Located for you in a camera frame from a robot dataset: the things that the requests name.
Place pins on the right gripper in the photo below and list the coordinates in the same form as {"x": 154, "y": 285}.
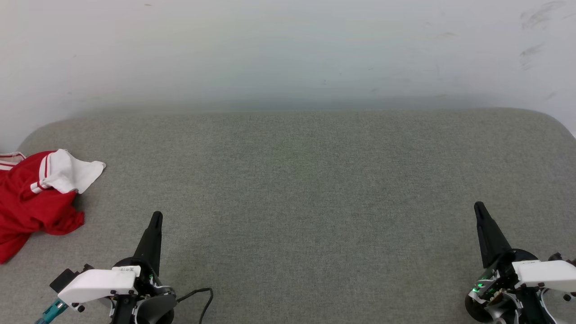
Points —
{"x": 499, "y": 288}

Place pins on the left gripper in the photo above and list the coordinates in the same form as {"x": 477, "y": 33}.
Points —
{"x": 150, "y": 288}

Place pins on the red shirt with white sleeves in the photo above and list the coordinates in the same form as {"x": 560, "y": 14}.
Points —
{"x": 36, "y": 207}

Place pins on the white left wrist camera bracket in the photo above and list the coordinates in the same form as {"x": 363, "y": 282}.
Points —
{"x": 96, "y": 283}

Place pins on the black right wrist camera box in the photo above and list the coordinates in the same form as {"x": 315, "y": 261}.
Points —
{"x": 558, "y": 257}

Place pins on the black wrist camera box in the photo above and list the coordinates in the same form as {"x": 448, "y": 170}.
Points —
{"x": 63, "y": 279}
{"x": 558, "y": 257}

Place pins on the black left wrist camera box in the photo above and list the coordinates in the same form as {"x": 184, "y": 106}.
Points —
{"x": 63, "y": 279}

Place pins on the teal left camera connector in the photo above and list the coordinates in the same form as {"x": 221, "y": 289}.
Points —
{"x": 53, "y": 309}

